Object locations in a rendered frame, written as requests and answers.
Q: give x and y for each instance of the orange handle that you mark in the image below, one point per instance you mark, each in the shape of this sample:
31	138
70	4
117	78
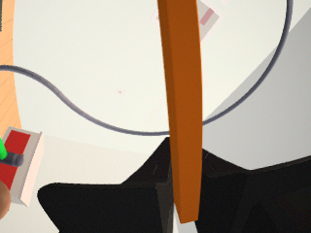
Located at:
182	69

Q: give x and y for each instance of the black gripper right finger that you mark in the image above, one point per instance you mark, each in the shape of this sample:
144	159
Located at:
228	192

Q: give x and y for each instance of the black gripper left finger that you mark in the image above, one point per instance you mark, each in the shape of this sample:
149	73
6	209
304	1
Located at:
142	204

